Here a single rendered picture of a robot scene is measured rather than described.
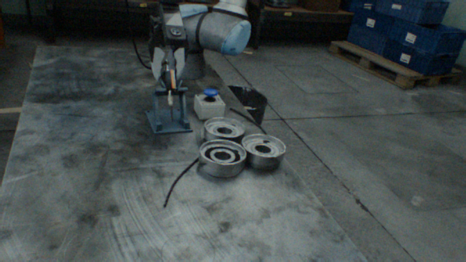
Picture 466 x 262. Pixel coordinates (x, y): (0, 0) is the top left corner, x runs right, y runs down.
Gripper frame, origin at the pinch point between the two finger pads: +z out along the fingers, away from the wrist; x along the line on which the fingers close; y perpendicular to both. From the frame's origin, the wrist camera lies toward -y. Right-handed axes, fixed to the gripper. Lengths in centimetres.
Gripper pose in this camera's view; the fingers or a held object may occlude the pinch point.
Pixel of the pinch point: (168, 77)
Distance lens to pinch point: 104.5
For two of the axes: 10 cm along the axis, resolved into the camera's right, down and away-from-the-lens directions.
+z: -1.2, 8.8, 4.7
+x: -9.2, 0.7, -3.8
